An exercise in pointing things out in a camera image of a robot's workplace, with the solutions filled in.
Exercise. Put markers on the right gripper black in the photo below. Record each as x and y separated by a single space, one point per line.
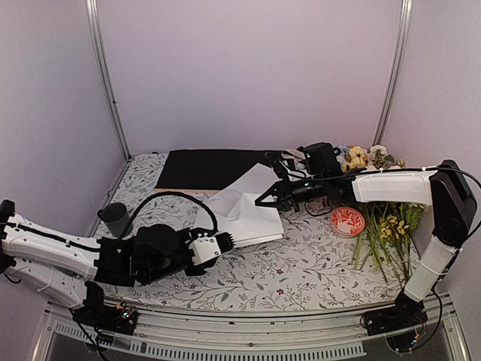
285 198

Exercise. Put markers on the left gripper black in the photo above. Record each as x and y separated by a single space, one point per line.
193 233

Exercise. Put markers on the white wrapping paper sheet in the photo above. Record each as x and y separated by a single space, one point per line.
237 214

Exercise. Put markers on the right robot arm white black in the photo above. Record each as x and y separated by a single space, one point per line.
443 190

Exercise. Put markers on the pile of fake flowers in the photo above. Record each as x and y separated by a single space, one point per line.
383 254

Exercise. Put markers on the pile of ribbons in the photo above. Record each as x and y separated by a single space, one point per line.
289 163

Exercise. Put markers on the dark grey cup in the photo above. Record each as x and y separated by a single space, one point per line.
115 216

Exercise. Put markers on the red white patterned bowl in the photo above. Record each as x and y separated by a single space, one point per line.
347 222

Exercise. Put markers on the floral patterned tablecloth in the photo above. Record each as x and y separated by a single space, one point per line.
309 268

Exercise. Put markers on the yellow small flower sprigs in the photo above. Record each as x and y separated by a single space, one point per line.
391 228

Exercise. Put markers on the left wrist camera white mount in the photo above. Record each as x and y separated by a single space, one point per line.
207 247

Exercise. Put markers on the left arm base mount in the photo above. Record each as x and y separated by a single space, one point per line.
121 318

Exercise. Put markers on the aluminium front rail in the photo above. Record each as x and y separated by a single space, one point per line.
167 333

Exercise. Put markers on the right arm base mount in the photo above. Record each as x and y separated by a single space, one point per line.
404 314

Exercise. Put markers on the right aluminium frame post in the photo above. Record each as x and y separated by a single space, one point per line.
400 48

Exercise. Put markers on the aluminium frame post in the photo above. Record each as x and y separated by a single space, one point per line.
100 55
400 48

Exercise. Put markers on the left aluminium frame post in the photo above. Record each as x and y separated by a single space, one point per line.
100 55

